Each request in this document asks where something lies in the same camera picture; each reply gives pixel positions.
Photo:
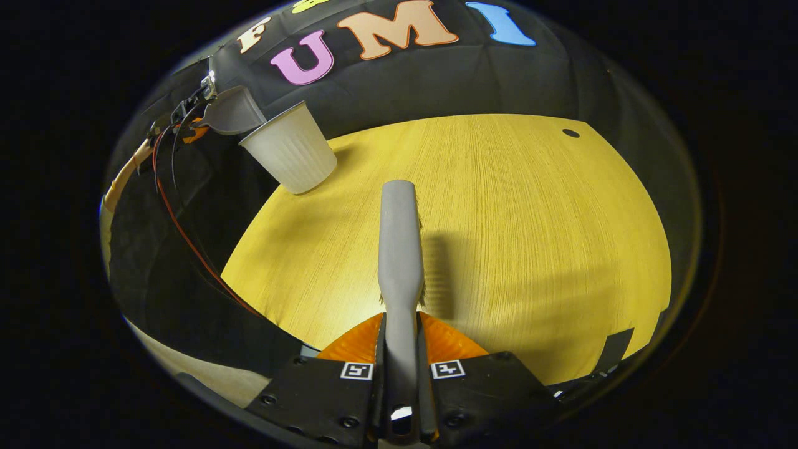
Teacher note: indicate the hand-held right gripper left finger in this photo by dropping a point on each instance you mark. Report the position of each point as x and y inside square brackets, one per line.
[318, 399]

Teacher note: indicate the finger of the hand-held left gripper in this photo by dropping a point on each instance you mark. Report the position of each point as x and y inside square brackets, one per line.
[196, 132]

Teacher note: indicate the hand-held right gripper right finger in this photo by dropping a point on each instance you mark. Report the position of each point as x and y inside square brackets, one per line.
[492, 390]

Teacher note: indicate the small grey dustpan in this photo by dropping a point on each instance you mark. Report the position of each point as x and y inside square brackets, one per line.
[234, 112]

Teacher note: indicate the white ribbed garbage bin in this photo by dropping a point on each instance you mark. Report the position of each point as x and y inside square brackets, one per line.
[293, 153]

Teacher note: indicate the small grey broom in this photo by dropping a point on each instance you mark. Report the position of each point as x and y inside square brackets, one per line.
[399, 249]

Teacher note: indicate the wooden desktop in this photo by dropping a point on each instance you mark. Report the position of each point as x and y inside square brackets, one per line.
[530, 249]

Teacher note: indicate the black backdrop cloth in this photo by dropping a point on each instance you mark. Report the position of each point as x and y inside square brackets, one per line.
[436, 81]

